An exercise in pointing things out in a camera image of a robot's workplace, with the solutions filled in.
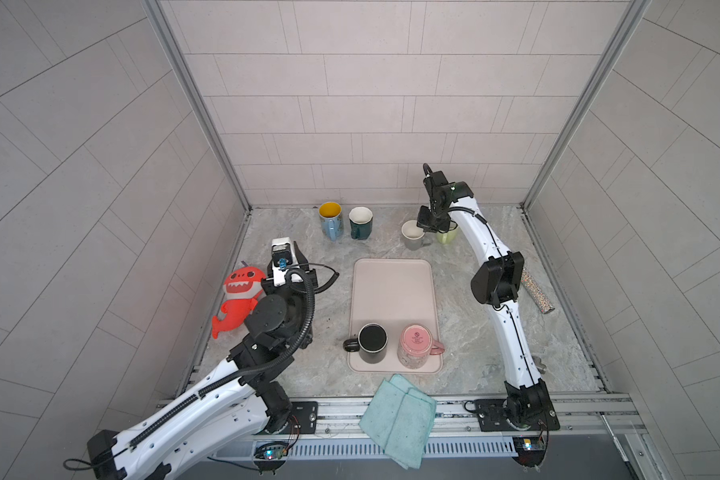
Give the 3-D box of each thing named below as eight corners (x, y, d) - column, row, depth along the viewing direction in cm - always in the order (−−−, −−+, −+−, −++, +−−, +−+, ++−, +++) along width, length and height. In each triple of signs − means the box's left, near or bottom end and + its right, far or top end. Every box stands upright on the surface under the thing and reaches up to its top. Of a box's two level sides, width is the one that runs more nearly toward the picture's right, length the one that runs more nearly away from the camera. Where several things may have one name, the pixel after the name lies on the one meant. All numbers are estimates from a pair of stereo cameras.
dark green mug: (350, 245, 106) (348, 227, 99) (351, 224, 112) (349, 206, 105) (372, 245, 106) (372, 227, 99) (372, 224, 112) (372, 206, 105)
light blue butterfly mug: (320, 244, 106) (315, 224, 98) (323, 221, 113) (319, 201, 105) (341, 244, 106) (338, 224, 98) (343, 221, 113) (340, 201, 105)
